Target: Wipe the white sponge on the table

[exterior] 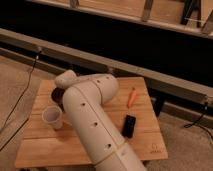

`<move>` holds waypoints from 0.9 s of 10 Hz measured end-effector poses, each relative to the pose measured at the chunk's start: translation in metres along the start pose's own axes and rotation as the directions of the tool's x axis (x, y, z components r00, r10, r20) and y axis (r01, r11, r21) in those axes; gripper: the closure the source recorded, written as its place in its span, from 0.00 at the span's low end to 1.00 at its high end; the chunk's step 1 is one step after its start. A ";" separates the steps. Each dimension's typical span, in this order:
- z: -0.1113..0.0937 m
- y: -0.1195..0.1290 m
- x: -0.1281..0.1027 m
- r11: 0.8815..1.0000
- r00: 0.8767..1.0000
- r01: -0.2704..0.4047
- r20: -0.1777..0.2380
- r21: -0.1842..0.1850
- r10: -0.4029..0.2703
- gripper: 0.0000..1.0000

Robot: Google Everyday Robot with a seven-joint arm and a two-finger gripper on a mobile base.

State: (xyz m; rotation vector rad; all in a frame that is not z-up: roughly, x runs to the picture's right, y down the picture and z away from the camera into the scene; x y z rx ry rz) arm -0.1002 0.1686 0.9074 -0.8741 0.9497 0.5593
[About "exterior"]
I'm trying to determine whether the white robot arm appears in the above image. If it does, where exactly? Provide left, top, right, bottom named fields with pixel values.
left=54, top=70, right=147, bottom=171

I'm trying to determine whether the white plastic cup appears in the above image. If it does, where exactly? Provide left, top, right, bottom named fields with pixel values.
left=42, top=106, right=63, bottom=130

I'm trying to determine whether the metal frame rail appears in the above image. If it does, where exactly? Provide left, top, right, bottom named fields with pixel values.
left=0, top=28, right=213, bottom=107

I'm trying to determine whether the black cable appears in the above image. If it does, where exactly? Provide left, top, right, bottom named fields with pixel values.
left=183, top=99, right=213, bottom=141
left=0, top=49, right=43, bottom=152

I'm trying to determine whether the black rectangular block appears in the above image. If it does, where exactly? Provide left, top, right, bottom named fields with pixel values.
left=122, top=115, right=136, bottom=138

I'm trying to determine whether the black cable right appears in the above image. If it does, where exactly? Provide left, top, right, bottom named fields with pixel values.
left=183, top=99, right=213, bottom=141

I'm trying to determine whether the orange carrot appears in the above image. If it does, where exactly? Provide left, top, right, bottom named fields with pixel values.
left=127, top=88, right=137, bottom=108

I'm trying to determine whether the black cable left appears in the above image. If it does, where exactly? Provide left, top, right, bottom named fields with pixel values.
left=0, top=49, right=43, bottom=152

